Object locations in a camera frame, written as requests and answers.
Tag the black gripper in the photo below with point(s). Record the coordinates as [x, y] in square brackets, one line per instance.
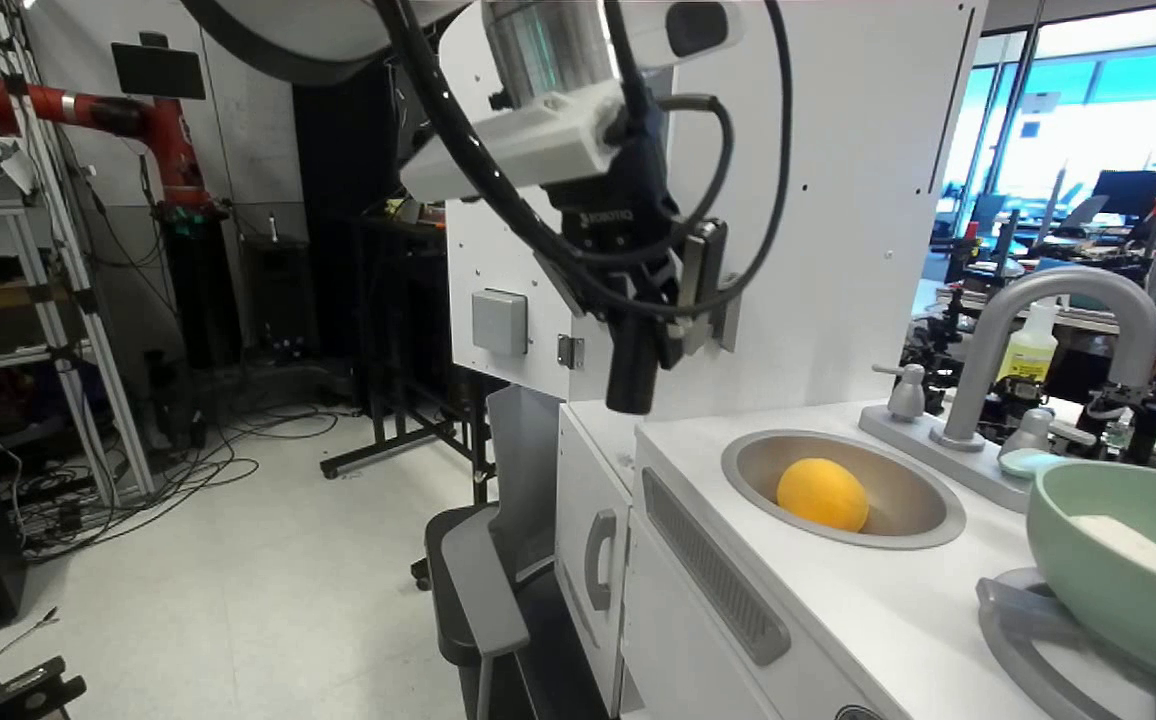
[618, 244]

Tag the orange round object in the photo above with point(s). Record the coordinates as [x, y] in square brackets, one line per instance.
[825, 493]

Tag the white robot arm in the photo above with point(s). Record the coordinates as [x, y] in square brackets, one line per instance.
[469, 62]

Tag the red robot arm background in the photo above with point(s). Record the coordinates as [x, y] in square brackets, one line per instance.
[153, 121]

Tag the white toy kitchen cabinet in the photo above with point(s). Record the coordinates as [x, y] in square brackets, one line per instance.
[725, 608]

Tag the grey toy faucet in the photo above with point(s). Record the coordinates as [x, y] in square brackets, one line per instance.
[1015, 337]

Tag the grey toy sink basin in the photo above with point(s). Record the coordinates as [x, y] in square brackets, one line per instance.
[910, 510]

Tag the mint green bowl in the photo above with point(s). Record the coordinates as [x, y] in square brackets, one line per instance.
[1094, 542]

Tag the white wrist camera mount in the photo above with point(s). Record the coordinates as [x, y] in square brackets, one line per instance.
[551, 143]

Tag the aluminium frame rack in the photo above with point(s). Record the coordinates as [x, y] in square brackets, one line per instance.
[41, 239]

